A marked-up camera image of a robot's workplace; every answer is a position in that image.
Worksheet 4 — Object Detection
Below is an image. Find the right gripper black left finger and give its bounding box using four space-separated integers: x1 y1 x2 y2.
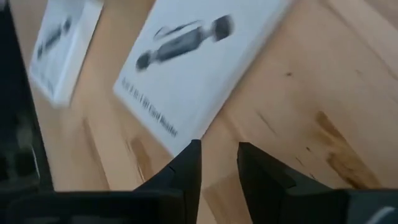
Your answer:
134 139 203 224

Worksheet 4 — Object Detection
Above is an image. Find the white card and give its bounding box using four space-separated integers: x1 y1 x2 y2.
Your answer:
112 0 295 157

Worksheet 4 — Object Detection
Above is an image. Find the white card reader box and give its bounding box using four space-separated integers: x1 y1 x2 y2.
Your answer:
28 0 105 106

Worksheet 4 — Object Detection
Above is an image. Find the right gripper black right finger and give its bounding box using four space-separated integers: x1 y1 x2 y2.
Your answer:
238 142 333 224

